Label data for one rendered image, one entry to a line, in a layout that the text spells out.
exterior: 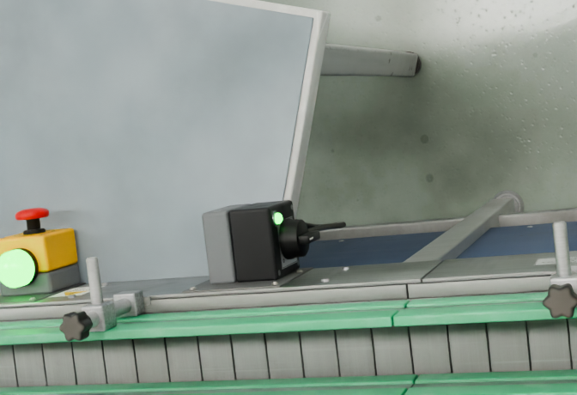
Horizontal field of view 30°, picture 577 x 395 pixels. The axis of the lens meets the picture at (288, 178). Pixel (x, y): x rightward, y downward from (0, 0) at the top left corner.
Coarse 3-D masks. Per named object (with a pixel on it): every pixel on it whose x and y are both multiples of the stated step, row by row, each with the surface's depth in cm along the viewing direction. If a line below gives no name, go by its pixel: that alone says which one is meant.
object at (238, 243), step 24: (216, 216) 117; (240, 216) 116; (264, 216) 115; (288, 216) 120; (216, 240) 117; (240, 240) 116; (264, 240) 115; (216, 264) 117; (240, 264) 116; (264, 264) 115; (288, 264) 119
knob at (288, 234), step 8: (288, 224) 117; (296, 224) 117; (304, 224) 118; (280, 232) 116; (288, 232) 116; (296, 232) 116; (304, 232) 118; (312, 232) 118; (280, 240) 116; (288, 240) 116; (296, 240) 116; (304, 240) 116; (312, 240) 116; (288, 248) 116; (296, 248) 116; (304, 248) 117; (288, 256) 117; (296, 256) 117
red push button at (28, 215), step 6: (24, 210) 128; (30, 210) 128; (36, 210) 128; (42, 210) 128; (48, 210) 130; (18, 216) 128; (24, 216) 127; (30, 216) 127; (36, 216) 128; (42, 216) 128; (30, 222) 129; (36, 222) 129; (30, 228) 129; (36, 228) 129
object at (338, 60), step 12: (336, 48) 141; (348, 48) 147; (360, 48) 154; (372, 48) 169; (324, 60) 137; (336, 60) 142; (348, 60) 148; (360, 60) 154; (372, 60) 160; (384, 60) 167; (396, 60) 174; (408, 60) 182; (420, 60) 191; (324, 72) 138; (336, 72) 143; (348, 72) 149; (360, 72) 155; (372, 72) 161; (384, 72) 168; (396, 72) 176; (408, 72) 184
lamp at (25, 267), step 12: (12, 252) 124; (24, 252) 125; (0, 264) 124; (12, 264) 123; (24, 264) 124; (36, 264) 125; (0, 276) 124; (12, 276) 123; (24, 276) 124; (36, 276) 126
